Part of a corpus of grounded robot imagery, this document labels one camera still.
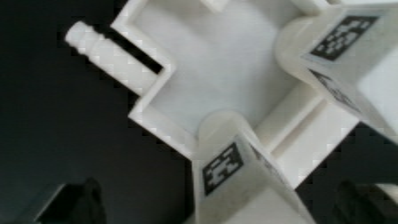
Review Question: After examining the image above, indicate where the white chair leg with tag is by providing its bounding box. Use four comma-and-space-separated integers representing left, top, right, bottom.
275, 0, 398, 144

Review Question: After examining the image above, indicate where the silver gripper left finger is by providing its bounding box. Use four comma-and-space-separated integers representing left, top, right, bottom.
34, 178, 106, 224

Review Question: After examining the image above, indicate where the small white leg part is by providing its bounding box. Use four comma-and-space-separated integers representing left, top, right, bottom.
192, 111, 316, 224

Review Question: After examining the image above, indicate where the white chair seat part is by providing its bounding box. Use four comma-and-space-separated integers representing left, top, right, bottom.
66, 0, 357, 184

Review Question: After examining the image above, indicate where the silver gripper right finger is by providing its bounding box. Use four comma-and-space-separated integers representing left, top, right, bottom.
334, 181, 398, 224

